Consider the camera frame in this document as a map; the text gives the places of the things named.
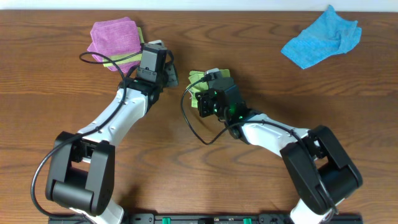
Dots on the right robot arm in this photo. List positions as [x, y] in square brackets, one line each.
[321, 170]

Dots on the folded green cloth in stack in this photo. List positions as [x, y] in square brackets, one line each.
[121, 59]

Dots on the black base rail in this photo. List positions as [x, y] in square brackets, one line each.
[265, 218]

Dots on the blue crumpled cloth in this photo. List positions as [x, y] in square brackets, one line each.
[329, 35]

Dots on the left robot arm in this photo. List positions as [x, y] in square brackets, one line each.
[82, 165]

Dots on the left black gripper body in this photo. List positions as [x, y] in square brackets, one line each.
[170, 75]

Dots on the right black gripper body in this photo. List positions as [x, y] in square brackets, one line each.
[209, 107]

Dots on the top purple folded cloth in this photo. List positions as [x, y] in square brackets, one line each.
[115, 37]

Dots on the green microfibre cloth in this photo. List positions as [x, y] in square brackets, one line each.
[195, 76]

